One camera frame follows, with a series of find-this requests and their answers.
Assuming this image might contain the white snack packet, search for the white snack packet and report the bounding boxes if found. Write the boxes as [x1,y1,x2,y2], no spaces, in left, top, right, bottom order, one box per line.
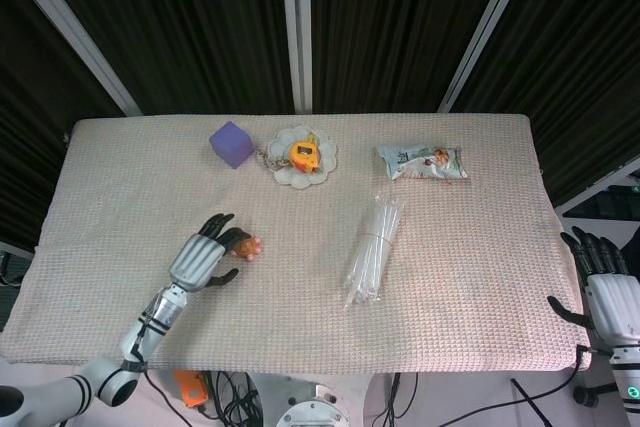
[373,143,470,181]

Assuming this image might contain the white frame post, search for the white frame post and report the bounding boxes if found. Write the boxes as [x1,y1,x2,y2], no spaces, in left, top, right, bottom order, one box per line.
[278,0,314,116]
[435,0,539,113]
[0,0,144,117]

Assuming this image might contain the beige knitted table cloth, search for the beige knitted table cloth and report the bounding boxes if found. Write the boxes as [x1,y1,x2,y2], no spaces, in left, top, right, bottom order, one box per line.
[1,112,594,375]

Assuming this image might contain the orange handheld controller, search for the orange handheld controller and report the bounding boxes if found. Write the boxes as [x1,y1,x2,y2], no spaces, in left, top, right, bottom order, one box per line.
[172,371,209,408]

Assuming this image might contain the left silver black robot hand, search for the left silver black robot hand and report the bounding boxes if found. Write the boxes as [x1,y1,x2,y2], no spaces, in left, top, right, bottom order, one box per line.
[167,213,250,294]

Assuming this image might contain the pink orange turtle toy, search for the pink orange turtle toy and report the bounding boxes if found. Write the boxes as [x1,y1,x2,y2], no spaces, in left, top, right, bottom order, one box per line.
[230,235,265,263]

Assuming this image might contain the white scalloped plate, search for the white scalloped plate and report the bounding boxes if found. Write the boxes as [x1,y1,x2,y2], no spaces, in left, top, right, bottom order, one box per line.
[266,125,339,191]

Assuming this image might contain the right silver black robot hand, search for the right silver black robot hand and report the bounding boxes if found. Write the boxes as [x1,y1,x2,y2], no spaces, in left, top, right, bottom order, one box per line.
[547,226,640,350]

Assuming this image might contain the yellow tape measure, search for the yellow tape measure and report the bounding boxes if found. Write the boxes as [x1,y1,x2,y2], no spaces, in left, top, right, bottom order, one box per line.
[288,132,321,173]

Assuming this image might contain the black cable bundle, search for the black cable bundle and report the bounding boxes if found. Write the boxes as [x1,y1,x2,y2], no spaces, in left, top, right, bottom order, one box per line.
[197,370,264,423]

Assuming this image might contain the purple foam cube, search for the purple foam cube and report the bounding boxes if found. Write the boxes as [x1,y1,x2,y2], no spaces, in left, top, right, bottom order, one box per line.
[208,120,254,169]

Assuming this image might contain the bundle of clear straws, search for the bundle of clear straws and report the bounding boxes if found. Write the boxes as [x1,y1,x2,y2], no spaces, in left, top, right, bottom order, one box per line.
[342,193,406,311]

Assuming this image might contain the metal keychain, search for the metal keychain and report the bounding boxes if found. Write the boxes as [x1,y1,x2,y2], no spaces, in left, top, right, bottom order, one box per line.
[256,147,292,171]

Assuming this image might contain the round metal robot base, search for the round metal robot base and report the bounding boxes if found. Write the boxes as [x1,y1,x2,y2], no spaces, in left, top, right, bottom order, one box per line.
[275,383,351,427]

